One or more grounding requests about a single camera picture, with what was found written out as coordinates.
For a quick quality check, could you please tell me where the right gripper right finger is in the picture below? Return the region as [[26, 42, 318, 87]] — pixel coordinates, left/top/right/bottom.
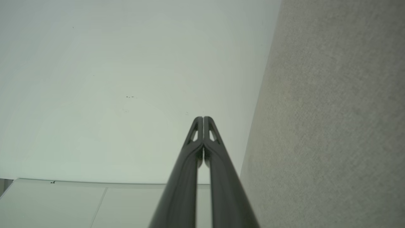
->
[[203, 116, 260, 228]]

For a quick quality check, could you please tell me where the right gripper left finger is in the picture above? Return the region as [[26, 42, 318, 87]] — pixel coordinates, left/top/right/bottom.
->
[[149, 116, 203, 228]]

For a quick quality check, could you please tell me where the grey fabric sofa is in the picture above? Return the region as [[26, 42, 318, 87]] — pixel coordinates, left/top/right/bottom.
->
[[240, 0, 405, 228]]

